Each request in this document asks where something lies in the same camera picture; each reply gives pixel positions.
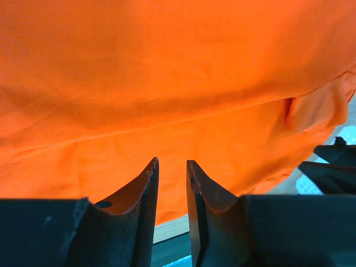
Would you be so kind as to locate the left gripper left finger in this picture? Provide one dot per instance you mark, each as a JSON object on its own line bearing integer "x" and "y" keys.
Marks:
{"x": 116, "y": 231}

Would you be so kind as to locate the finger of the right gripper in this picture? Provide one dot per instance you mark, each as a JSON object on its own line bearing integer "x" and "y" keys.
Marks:
{"x": 330, "y": 179}
{"x": 339, "y": 153}

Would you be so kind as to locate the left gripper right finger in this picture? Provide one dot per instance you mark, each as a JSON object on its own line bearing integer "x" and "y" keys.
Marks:
{"x": 267, "y": 230}

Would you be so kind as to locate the orange t shirt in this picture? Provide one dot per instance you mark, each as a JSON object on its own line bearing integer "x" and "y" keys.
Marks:
{"x": 91, "y": 91}

